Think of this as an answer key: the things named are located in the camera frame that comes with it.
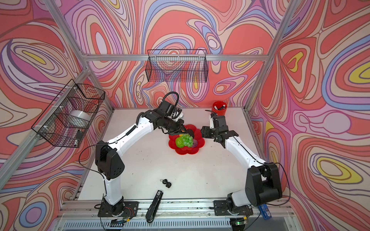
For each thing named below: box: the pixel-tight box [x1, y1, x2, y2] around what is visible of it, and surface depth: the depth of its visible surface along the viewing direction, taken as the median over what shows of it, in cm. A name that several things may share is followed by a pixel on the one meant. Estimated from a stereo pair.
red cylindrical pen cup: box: [211, 100, 228, 116], surface depth 107 cm
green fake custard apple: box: [175, 136, 185, 149], surface depth 95 cm
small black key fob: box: [159, 178, 172, 189], surface depth 82 cm
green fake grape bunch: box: [181, 133, 194, 148], surface depth 82 cm
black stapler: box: [145, 190, 164, 224], surface depth 72 cm
